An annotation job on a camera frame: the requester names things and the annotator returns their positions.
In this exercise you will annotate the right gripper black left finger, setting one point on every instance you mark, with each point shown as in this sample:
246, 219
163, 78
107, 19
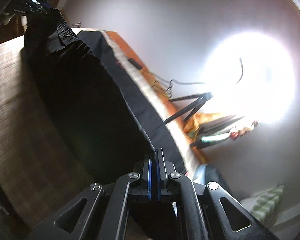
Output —
99, 211

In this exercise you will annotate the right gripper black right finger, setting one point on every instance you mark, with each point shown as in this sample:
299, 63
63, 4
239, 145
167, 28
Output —
205, 211

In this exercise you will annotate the black pants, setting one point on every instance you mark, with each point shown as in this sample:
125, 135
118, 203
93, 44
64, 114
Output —
97, 108

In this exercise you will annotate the green white patterned pillow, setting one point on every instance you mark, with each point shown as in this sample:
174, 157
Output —
265, 205

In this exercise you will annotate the orange patterned cloth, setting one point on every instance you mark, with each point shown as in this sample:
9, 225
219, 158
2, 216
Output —
193, 124

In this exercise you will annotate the checkered beige bed blanket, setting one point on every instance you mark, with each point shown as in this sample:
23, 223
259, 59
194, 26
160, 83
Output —
38, 173

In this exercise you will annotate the black mini tripod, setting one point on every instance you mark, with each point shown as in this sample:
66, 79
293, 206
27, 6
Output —
192, 108

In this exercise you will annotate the white ring light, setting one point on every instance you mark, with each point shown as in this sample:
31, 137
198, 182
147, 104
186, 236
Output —
251, 74

